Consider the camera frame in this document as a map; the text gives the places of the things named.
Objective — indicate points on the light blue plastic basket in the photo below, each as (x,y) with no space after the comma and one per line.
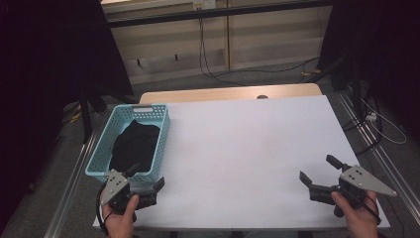
(99,158)

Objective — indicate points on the white table cover sheet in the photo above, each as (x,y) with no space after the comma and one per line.
(247,148)

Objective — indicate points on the person's left hand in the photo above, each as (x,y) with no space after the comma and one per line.
(120,226)

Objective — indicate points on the white wall socket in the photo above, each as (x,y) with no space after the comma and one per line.
(204,4)

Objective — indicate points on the beige cabinet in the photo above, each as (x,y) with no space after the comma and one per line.
(264,43)

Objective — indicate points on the black metal stand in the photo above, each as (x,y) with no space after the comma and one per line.
(356,89)
(85,119)

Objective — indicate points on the black tank top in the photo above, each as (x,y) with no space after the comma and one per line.
(135,145)

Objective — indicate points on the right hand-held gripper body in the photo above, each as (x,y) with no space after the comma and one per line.
(361,180)

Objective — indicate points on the white power strip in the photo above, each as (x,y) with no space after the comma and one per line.
(370,116)

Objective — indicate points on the black curtain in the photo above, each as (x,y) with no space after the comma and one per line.
(43,66)
(386,49)

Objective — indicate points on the aluminium floor rail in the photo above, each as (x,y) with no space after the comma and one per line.
(379,155)
(71,185)

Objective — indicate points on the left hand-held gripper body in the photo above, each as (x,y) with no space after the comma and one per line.
(115,185)

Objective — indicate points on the small wooden piece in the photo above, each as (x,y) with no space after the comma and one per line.
(312,72)

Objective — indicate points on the black metal bar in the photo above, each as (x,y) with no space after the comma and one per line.
(214,13)

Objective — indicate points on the person's right hand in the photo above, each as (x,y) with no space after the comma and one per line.
(361,224)

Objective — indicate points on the dark round table grommet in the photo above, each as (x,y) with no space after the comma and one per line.
(262,96)

